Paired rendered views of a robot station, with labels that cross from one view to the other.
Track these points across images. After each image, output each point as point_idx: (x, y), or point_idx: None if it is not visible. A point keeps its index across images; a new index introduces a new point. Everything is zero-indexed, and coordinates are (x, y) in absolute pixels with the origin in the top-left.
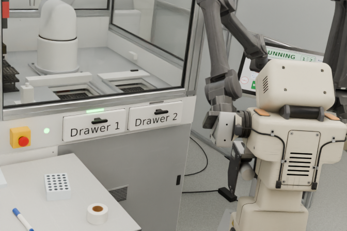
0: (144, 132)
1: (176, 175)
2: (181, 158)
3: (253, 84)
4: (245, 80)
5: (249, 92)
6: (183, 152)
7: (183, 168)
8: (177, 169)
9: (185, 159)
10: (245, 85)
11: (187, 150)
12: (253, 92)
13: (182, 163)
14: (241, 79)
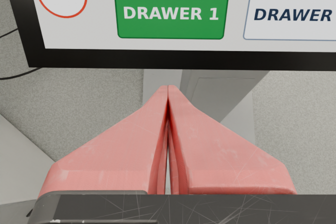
0: None
1: (22, 219)
2: (6, 218)
3: (127, 11)
4: None
5: (116, 61)
6: (1, 216)
7: (30, 204)
8: (17, 219)
9: (20, 205)
10: (82, 28)
11: (7, 206)
12: (137, 54)
13: (17, 212)
14: None
